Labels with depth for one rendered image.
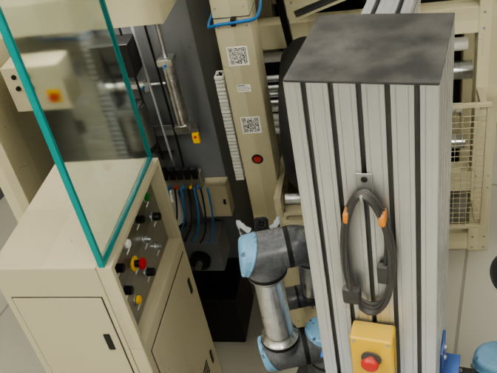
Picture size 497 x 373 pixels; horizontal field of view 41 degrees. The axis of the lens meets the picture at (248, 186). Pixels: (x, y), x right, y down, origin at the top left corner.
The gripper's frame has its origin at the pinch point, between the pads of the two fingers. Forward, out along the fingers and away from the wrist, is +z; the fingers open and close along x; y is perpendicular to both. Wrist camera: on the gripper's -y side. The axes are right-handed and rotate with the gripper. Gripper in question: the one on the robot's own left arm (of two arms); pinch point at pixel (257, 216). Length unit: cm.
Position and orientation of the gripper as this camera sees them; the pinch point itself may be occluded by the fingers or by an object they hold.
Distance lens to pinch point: 233.0
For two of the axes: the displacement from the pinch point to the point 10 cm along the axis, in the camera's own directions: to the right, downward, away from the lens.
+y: 0.3, 8.0, 5.9
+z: -1.2, -5.9, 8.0
